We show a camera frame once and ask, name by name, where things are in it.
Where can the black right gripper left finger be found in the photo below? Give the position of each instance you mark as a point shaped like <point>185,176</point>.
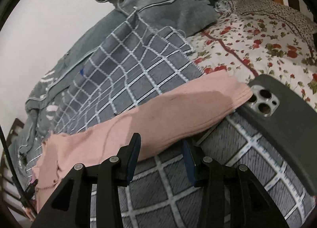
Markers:
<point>119,170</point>

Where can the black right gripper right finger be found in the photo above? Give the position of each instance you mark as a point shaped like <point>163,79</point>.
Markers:
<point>202,170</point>

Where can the pink knit sweater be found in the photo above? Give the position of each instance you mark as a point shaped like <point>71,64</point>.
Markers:
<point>182,112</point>

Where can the smartphone in dark case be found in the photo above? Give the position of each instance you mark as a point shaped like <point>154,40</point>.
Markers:
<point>287,122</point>

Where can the grey checked bed sheet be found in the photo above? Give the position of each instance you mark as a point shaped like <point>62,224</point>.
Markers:
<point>216,131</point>

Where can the floral red white pillow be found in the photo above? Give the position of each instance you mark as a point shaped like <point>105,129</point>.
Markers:
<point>254,37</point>

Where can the grey-green quilted blanket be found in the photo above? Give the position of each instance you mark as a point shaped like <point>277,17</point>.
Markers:
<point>158,5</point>

